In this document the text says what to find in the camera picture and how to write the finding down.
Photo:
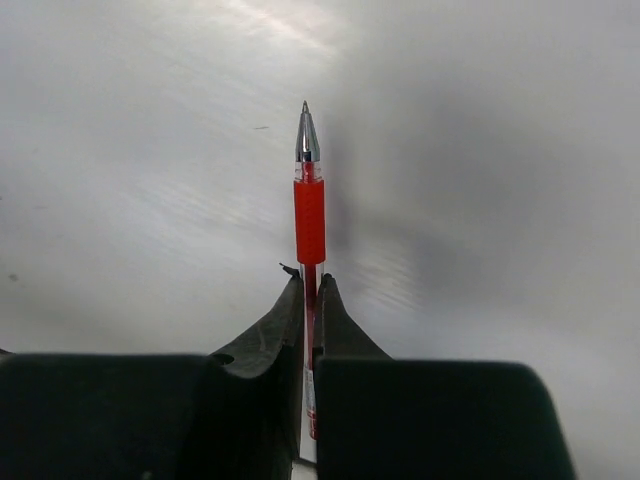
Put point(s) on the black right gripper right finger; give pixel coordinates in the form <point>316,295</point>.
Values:
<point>383,418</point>

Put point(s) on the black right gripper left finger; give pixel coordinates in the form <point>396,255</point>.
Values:
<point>231,414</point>

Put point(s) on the red gel pen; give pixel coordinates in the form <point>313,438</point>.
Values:
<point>310,236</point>

